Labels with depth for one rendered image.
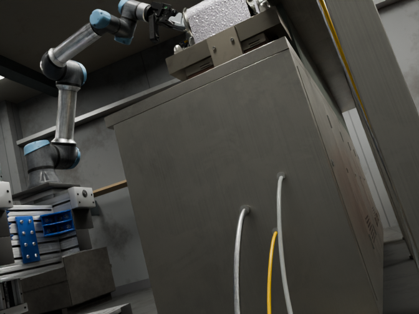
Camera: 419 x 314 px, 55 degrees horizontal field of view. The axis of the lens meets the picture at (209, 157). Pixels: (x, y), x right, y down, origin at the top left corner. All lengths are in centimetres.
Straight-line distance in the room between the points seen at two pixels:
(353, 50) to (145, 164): 85
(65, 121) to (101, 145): 410
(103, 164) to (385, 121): 565
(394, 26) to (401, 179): 511
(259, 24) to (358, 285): 80
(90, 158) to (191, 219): 506
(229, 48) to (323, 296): 77
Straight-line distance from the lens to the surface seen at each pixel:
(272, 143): 114
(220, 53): 130
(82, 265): 516
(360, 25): 63
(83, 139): 633
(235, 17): 158
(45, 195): 189
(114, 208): 596
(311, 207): 112
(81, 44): 188
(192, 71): 136
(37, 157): 196
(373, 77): 61
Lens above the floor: 41
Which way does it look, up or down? 11 degrees up
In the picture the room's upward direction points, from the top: 16 degrees counter-clockwise
